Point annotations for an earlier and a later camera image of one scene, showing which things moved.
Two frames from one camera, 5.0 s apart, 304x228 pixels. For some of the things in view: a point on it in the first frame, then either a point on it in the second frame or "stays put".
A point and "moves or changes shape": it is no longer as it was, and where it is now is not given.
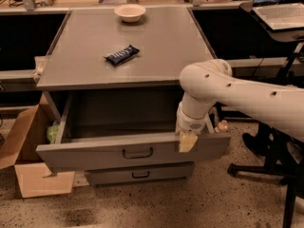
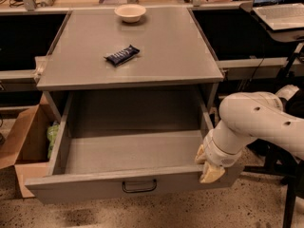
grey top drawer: (113, 127) moves or changes shape
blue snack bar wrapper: (120, 57) stays put
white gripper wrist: (190, 123) -> (218, 154)
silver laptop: (280, 6) stays put
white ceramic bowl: (129, 12) stays put
